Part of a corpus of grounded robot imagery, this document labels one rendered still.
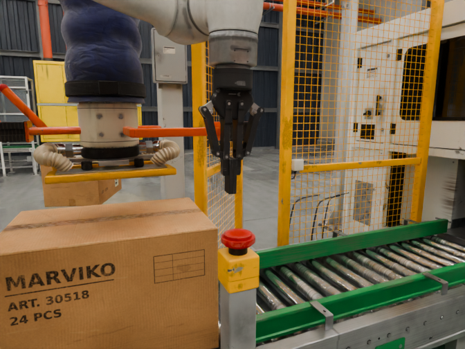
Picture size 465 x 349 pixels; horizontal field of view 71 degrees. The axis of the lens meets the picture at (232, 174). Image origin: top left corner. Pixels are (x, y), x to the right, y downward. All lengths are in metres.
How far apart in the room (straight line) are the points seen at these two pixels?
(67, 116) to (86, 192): 5.81
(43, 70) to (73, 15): 7.43
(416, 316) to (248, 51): 1.14
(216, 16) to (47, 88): 7.87
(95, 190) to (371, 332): 2.02
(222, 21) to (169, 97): 1.49
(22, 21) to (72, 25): 11.04
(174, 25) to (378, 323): 1.10
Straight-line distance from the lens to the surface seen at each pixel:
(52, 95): 8.39
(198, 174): 1.57
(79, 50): 1.01
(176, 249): 0.97
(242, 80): 0.60
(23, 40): 11.95
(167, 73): 2.02
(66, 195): 2.69
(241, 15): 0.60
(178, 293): 1.03
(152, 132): 0.81
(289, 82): 1.74
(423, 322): 1.48
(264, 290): 1.47
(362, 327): 1.25
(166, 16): 0.71
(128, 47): 1.01
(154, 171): 0.95
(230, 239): 0.65
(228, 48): 0.60
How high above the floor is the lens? 1.27
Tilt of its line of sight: 10 degrees down
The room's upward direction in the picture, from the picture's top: straight up
